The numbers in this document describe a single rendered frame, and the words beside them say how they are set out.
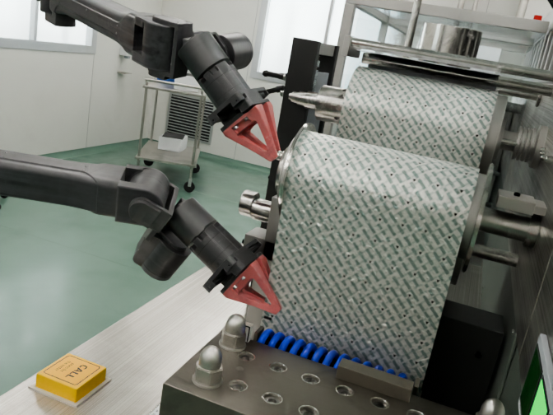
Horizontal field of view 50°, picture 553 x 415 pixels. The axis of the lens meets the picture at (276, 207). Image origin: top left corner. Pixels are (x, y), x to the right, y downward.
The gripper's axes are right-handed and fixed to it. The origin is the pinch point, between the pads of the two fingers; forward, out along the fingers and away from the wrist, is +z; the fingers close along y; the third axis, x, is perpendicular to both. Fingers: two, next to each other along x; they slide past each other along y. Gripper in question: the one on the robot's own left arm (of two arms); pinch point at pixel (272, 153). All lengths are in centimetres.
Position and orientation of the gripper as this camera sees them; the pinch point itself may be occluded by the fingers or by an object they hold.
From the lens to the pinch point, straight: 85.3
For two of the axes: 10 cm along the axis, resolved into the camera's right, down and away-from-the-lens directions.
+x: 7.4, -5.3, -4.2
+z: 5.8, 8.1, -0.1
